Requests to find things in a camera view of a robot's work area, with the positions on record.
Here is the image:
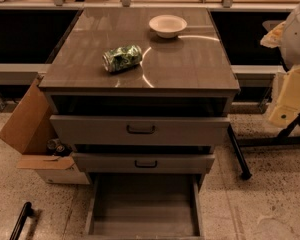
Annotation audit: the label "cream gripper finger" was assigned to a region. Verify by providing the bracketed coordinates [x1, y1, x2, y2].
[268, 65, 300, 128]
[260, 20, 285, 48]

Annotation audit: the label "green soda can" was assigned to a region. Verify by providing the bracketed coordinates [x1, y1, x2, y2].
[102, 45, 142, 73]

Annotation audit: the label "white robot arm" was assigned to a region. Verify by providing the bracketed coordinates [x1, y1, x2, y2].
[260, 3, 300, 128]

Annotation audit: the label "grey drawer cabinet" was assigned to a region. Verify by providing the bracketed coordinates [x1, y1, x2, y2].
[38, 6, 241, 118]

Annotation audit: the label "open grey bottom drawer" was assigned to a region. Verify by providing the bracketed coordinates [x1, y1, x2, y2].
[84, 174, 204, 240]

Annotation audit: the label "grey middle drawer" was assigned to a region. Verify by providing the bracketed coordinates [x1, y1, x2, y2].
[73, 153, 215, 174]

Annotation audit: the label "grey top drawer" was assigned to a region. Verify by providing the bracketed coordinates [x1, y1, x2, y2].
[50, 115, 229, 146]

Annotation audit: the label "black stand leg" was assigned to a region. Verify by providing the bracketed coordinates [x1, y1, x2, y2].
[227, 125, 252, 180]

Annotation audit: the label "white ceramic bowl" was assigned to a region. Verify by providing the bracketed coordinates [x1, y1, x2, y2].
[149, 15, 187, 39]

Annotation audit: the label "cans inside cardboard box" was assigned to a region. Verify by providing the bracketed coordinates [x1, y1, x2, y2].
[46, 138, 72, 157]

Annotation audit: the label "brown cardboard box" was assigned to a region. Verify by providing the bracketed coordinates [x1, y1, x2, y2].
[0, 79, 90, 185]

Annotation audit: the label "black bar lower left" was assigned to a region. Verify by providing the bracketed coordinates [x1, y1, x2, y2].
[9, 202, 33, 240]

